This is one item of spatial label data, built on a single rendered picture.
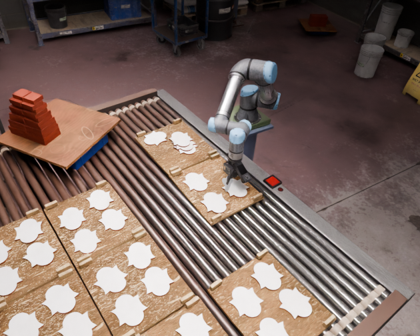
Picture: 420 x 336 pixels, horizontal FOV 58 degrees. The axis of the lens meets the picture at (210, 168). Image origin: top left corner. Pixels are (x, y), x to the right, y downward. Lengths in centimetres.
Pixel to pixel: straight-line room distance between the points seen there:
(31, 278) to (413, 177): 340
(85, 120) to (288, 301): 155
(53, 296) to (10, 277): 22
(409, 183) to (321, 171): 82
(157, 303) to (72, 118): 130
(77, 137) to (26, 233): 63
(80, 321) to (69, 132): 113
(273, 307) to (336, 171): 234
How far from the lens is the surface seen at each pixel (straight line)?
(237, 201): 199
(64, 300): 171
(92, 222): 194
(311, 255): 188
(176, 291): 167
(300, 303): 169
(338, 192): 360
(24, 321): 171
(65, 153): 219
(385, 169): 405
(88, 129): 234
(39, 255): 187
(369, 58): 548
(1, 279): 186
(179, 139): 232
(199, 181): 206
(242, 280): 171
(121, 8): 635
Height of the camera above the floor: 238
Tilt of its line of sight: 42 degrees down
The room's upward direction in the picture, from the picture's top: 4 degrees clockwise
